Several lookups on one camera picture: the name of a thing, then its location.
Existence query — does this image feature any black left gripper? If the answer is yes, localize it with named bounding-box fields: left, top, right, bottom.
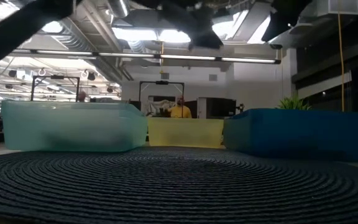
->
left=132, top=0, right=224, bottom=50

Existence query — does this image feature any blue plastic bin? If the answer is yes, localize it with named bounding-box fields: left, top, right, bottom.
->
left=223, top=108, right=358, bottom=163

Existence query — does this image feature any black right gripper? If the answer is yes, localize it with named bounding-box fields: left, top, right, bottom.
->
left=261, top=0, right=313, bottom=44

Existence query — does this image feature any long ceiling light fixture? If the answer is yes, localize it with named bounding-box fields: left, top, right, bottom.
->
left=7, top=47, right=282, bottom=65

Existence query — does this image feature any translucent green plastic bin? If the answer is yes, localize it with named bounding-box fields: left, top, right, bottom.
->
left=1, top=100, right=149, bottom=152

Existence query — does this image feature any green plant in white pot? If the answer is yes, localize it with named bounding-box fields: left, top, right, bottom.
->
left=277, top=95, right=312, bottom=111

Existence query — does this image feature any round dark woven mat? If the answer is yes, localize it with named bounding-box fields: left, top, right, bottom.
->
left=0, top=146, right=358, bottom=224

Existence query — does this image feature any translucent yellow plastic bin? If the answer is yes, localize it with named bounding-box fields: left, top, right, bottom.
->
left=147, top=116, right=225, bottom=149

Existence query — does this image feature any dark cabinet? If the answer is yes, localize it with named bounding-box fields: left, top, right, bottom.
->
left=197, top=96, right=237, bottom=119

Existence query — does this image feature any yellow hanging cable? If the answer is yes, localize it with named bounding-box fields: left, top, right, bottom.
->
left=337, top=12, right=345, bottom=112

